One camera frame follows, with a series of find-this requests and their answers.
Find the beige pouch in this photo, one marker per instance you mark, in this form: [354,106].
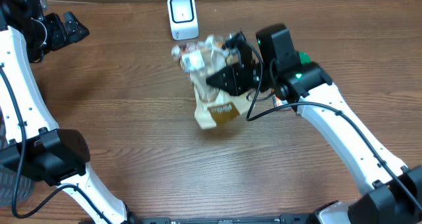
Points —
[210,67]

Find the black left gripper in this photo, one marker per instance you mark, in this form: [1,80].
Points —
[62,37]

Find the white barcode scanner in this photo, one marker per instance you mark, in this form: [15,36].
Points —
[183,19]

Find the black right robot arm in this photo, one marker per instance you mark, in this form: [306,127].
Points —
[390,190]

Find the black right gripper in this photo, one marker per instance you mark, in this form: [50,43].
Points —
[235,87]

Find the green lid jar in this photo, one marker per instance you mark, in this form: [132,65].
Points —
[304,58]

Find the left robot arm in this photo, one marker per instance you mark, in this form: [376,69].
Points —
[33,146]

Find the orange tissue pack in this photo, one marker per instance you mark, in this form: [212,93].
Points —
[277,101]

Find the grey plastic mesh basket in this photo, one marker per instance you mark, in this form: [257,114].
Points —
[8,178]

